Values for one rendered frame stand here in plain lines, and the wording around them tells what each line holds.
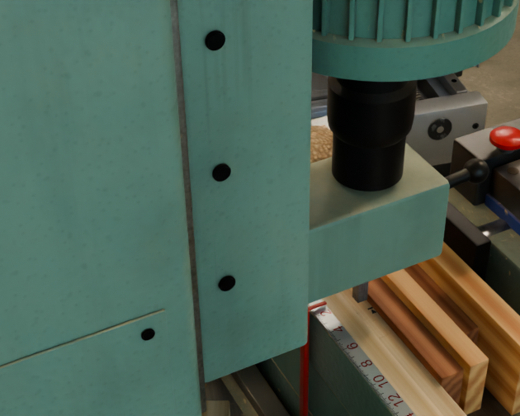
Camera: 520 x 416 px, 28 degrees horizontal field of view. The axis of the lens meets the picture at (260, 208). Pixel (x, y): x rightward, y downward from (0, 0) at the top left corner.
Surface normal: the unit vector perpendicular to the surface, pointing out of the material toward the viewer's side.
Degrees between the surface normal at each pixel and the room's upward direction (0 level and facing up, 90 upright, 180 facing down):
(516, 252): 0
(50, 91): 90
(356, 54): 90
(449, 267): 0
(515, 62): 0
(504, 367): 90
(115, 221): 90
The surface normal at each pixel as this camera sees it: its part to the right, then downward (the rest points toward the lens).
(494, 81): -0.02, -0.79
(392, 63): 0.01, 0.62
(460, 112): 0.26, 0.59
